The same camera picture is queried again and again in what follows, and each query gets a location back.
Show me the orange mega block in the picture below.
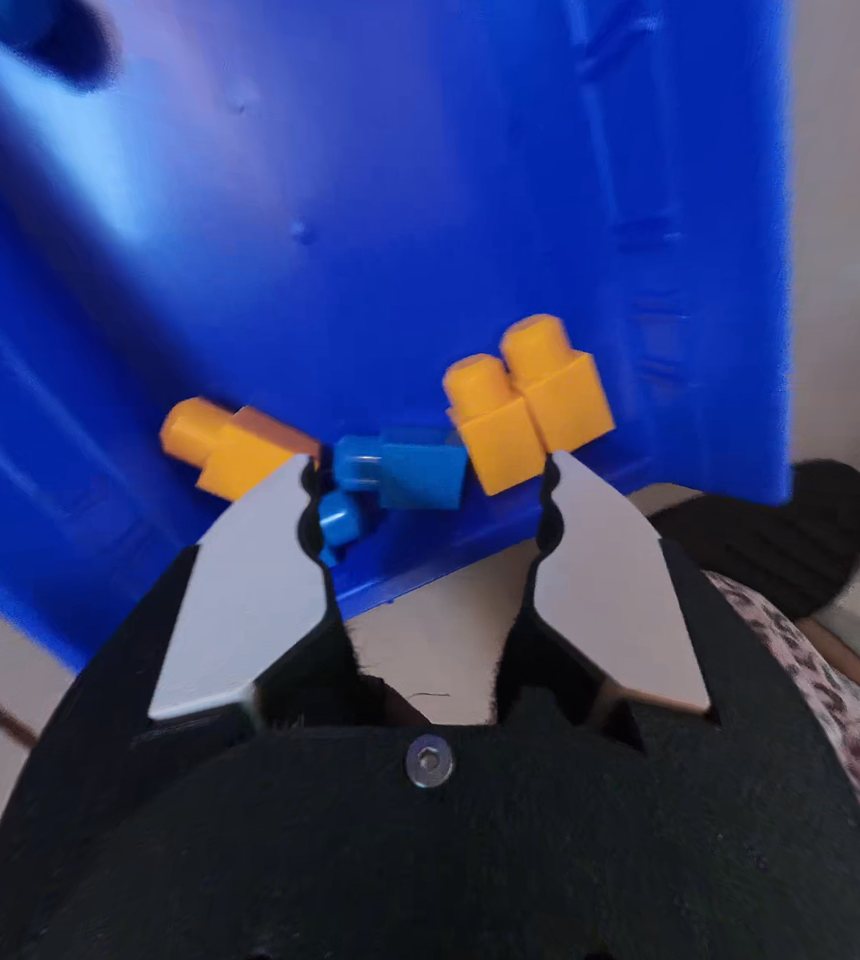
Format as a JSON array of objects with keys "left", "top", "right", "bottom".
[
  {"left": 499, "top": 313, "right": 617, "bottom": 456},
  {"left": 441, "top": 352, "right": 549, "bottom": 498},
  {"left": 158, "top": 396, "right": 324, "bottom": 502}
]

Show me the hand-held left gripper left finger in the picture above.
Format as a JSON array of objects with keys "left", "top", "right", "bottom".
[{"left": 148, "top": 452, "right": 357, "bottom": 723}]

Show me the person's leopard print clothing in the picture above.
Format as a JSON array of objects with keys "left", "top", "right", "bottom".
[{"left": 703, "top": 571, "right": 860, "bottom": 927}]

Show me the blue plastic bin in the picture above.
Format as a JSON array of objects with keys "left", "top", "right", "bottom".
[{"left": 0, "top": 0, "right": 797, "bottom": 674}]

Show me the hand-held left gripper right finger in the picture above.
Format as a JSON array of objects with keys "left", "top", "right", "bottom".
[{"left": 501, "top": 450, "right": 712, "bottom": 726}]

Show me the black knit garment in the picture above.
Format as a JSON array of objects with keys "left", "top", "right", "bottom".
[{"left": 646, "top": 457, "right": 860, "bottom": 622}]

